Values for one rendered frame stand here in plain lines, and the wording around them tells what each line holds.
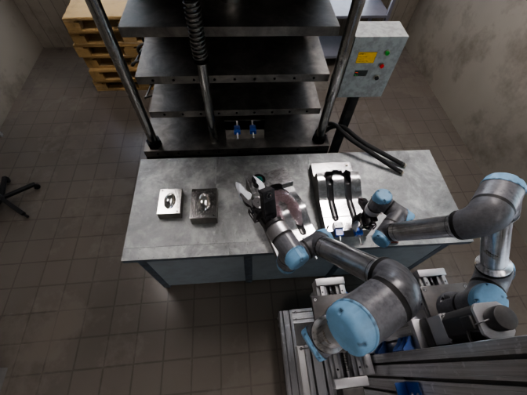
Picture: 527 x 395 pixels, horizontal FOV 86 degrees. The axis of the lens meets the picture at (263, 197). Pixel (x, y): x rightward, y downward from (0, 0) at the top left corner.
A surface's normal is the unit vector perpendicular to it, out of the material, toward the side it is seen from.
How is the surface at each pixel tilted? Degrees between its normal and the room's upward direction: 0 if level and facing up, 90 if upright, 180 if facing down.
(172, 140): 0
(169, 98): 0
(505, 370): 90
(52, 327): 0
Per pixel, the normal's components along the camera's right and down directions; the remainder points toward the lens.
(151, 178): 0.04, -0.52
